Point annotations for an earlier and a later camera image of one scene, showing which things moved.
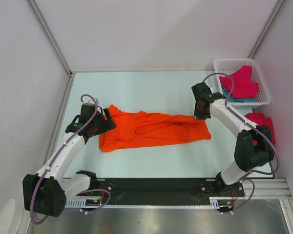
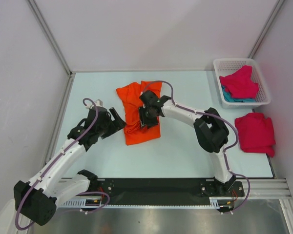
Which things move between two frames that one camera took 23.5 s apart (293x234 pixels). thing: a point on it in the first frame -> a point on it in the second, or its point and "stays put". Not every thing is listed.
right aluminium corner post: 278,6 stays put
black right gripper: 199,115 -> 144,120
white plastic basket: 223,67 stays put
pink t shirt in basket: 244,87 stays put
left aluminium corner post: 41,18 stays put
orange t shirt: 135,128 -> 129,95
